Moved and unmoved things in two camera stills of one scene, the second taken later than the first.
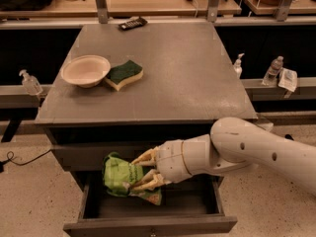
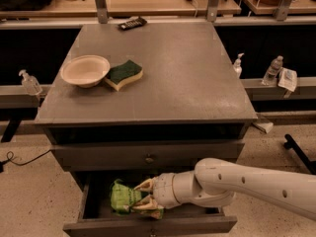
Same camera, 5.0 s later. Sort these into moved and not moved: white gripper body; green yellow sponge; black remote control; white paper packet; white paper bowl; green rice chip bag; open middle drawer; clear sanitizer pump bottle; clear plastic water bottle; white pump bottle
Moved: green rice chip bag; white gripper body
Not moved: white paper bowl; white pump bottle; white paper packet; open middle drawer; clear sanitizer pump bottle; clear plastic water bottle; green yellow sponge; black remote control
